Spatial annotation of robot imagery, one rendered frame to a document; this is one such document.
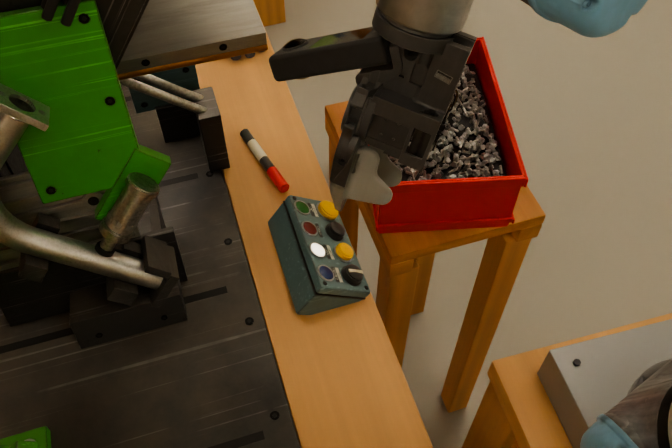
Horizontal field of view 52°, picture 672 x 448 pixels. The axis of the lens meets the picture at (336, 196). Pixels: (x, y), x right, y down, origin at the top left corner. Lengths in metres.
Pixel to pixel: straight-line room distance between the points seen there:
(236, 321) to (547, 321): 1.23
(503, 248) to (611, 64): 1.64
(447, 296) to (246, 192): 1.06
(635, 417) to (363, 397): 0.32
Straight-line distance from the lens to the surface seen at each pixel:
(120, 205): 0.78
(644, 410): 0.62
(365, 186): 0.65
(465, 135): 1.09
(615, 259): 2.14
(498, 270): 1.23
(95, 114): 0.76
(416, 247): 1.05
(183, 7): 0.92
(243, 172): 1.01
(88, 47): 0.73
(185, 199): 1.00
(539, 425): 0.90
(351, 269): 0.86
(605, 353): 0.89
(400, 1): 0.55
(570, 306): 2.01
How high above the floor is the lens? 1.67
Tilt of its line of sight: 52 degrees down
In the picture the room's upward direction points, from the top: straight up
